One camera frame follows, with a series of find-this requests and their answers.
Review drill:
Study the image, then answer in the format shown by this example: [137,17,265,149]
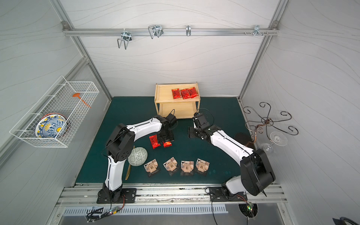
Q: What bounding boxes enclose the white wire basket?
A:
[10,76,99,148]

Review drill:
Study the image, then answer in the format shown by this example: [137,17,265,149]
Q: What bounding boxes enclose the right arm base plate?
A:
[205,187,248,202]

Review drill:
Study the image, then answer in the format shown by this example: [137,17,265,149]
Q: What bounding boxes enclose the brown tea bag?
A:
[163,157,180,176]
[144,159,160,177]
[196,158,210,176]
[181,161,194,176]

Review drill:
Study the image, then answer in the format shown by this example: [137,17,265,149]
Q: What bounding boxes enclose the green table mat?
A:
[77,97,249,184]

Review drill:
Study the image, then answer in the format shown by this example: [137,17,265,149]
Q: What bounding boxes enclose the blue yellow patterned plate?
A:
[35,113,68,138]

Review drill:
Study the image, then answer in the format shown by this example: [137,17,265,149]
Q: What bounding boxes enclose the left base cables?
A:
[85,193,126,222]

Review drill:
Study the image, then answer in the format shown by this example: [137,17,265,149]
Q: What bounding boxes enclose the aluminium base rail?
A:
[56,183,287,207]

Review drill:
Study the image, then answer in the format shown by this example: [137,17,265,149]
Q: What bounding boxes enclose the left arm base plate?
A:
[96,187,137,204]

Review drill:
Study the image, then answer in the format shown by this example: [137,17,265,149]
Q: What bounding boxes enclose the orange spatula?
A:
[72,93,91,108]

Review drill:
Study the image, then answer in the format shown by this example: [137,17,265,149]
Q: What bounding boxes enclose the metal double hook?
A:
[117,30,132,50]

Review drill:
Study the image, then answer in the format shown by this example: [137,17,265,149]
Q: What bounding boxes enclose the white vent strip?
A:
[63,204,228,216]

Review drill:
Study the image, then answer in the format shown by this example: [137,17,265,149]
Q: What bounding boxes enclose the aluminium top rail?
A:
[63,27,280,37]

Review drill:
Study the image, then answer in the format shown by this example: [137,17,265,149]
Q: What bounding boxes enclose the gold knife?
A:
[125,146,135,181]

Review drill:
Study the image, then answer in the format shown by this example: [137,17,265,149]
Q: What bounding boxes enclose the red tea bag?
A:
[188,87,199,98]
[163,141,172,148]
[172,89,182,99]
[149,135,161,149]
[180,89,191,99]

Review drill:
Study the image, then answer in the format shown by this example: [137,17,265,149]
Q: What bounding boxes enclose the green patterned bowl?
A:
[127,147,148,167]

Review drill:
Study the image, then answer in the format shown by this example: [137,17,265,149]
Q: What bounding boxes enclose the small metal hook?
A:
[186,25,191,37]

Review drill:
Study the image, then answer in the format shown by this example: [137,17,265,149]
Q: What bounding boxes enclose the metal scroll glass holder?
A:
[243,102,299,144]

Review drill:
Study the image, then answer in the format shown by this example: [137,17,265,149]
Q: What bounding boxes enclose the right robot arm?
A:
[188,112,276,196]

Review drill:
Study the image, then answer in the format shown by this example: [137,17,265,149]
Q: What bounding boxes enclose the metal clamp hook right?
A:
[244,25,268,37]

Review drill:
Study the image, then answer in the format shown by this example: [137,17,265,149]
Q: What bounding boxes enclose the metal loop hook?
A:
[148,25,164,39]

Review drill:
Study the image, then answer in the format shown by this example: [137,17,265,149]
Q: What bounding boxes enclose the round floor port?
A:
[239,202,258,218]

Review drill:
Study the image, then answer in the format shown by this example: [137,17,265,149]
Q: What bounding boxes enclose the wine glass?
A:
[259,131,288,154]

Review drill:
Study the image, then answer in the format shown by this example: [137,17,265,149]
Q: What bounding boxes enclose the wooden two-tier shelf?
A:
[154,83,201,119]

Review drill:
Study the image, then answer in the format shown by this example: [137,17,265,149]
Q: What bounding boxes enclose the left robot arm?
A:
[104,113,177,194]

